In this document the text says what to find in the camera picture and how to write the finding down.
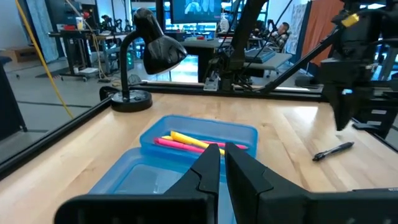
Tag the grey background table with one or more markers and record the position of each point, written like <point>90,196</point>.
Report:
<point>273,62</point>

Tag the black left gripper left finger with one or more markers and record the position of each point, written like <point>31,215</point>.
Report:
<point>186,202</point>

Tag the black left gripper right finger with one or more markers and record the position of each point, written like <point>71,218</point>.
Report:
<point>264,199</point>

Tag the grey metal bracket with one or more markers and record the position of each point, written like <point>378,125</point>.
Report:
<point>212,82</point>

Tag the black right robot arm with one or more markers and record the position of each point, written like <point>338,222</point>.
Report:
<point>388,18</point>

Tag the blue plastic supply box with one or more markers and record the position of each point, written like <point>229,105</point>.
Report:
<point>140,174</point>

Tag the black equipment cart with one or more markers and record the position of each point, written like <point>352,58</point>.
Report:
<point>73,49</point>

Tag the person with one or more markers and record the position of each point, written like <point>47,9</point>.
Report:
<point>281,34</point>

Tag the black desk lamp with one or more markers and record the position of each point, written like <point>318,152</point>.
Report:
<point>161,53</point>

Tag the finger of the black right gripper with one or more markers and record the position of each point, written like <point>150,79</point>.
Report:
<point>346,105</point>
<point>335,105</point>

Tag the large wall screen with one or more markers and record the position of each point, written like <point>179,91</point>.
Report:
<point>196,11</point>

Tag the thin black diagonal brace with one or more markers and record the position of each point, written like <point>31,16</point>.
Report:
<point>295,65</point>

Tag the orange partition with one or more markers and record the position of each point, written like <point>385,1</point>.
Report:
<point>317,25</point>

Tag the yellow label tag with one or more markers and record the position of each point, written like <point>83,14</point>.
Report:
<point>350,20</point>

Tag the cardboard box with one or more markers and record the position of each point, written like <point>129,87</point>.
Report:
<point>21,54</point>

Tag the black gel pen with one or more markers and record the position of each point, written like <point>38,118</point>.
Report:
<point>332,151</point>

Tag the black partition panel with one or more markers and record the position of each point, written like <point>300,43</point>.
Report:
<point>9,109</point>

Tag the black background desk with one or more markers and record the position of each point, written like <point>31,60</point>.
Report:
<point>205,59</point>

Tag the black camera frame post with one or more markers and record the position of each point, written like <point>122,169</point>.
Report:
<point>245,34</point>

